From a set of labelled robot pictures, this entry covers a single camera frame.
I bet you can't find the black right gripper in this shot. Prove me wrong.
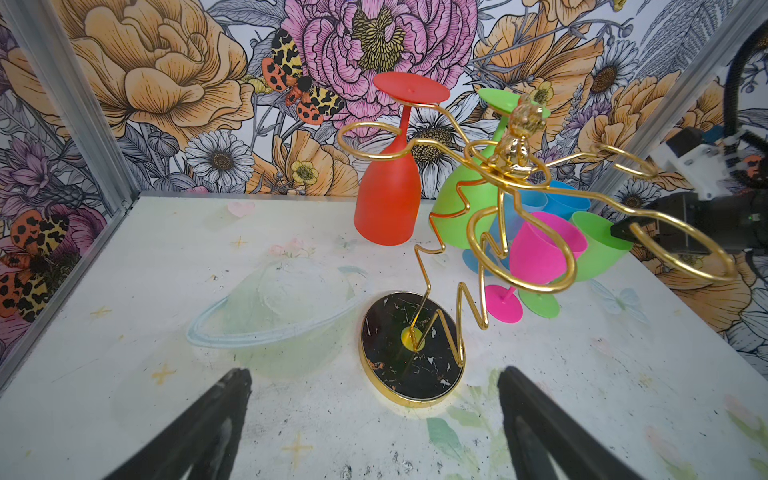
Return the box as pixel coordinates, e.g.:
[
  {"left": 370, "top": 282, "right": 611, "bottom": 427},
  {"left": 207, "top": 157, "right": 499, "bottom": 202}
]
[{"left": 610, "top": 191, "right": 767, "bottom": 252}]

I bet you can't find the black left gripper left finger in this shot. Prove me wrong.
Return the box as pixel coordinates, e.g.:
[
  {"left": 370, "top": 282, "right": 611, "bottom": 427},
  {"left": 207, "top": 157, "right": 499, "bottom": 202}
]
[{"left": 107, "top": 368, "right": 252, "bottom": 479}]

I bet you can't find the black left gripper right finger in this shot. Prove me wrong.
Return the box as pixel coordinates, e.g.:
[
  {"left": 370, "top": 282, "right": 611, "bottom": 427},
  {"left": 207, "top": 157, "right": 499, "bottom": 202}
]
[{"left": 497, "top": 366, "right": 639, "bottom": 479}]

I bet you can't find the green wine glass front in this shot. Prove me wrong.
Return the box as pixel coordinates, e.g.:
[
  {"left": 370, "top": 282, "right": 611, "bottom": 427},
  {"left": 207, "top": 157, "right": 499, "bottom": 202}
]
[{"left": 520, "top": 211, "right": 633, "bottom": 319}]

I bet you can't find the green wine glass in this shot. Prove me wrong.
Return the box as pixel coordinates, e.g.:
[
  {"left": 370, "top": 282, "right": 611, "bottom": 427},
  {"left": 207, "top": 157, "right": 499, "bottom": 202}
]
[
  {"left": 429, "top": 88, "right": 550, "bottom": 255},
  {"left": 520, "top": 211, "right": 633, "bottom": 319}
]

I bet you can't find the pink wine glass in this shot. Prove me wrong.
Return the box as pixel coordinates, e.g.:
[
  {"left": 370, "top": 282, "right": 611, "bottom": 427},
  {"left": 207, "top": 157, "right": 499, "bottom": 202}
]
[{"left": 485, "top": 212, "right": 588, "bottom": 323}]

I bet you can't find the light blue wine glass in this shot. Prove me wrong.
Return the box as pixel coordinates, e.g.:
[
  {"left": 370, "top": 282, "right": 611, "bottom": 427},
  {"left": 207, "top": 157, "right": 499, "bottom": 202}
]
[{"left": 462, "top": 191, "right": 548, "bottom": 273}]

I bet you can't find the green wine glass back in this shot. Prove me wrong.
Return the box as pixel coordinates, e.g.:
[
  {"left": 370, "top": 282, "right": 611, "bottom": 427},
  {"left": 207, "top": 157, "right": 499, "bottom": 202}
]
[{"left": 429, "top": 88, "right": 550, "bottom": 255}]

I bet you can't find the gold wine glass rack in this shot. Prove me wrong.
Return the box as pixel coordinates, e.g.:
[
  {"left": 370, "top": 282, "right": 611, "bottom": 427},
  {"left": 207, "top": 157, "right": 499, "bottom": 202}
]
[{"left": 335, "top": 98, "right": 739, "bottom": 409}]

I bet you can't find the red wine glass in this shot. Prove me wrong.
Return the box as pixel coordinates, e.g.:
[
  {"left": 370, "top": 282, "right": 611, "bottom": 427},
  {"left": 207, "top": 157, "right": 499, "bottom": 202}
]
[{"left": 354, "top": 72, "right": 450, "bottom": 246}]

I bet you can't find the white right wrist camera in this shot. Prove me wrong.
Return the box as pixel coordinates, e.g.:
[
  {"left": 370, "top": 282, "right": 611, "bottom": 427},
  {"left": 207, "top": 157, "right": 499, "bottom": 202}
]
[{"left": 650, "top": 127, "right": 747, "bottom": 201}]

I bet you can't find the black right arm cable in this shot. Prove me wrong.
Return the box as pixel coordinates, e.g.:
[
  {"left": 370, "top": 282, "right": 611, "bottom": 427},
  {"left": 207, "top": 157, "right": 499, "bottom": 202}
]
[{"left": 721, "top": 20, "right": 768, "bottom": 190}]

